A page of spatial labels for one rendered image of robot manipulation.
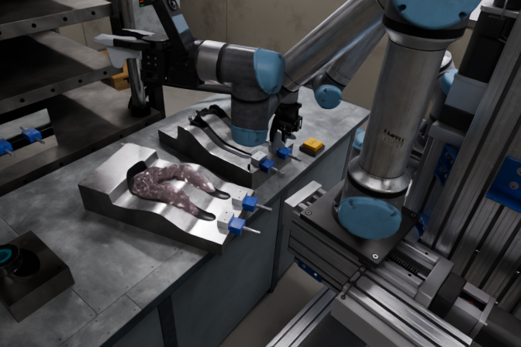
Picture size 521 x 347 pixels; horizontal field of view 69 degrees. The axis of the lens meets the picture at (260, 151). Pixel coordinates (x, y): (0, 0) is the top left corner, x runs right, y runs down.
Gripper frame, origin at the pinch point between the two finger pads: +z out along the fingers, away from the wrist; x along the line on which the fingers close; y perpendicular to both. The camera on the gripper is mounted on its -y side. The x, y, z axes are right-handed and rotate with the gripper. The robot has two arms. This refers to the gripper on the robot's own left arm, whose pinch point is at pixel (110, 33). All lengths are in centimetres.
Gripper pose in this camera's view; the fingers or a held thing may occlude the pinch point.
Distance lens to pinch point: 84.2
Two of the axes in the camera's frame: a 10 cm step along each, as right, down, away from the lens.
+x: 3.0, -4.2, 8.6
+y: -0.9, 8.8, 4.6
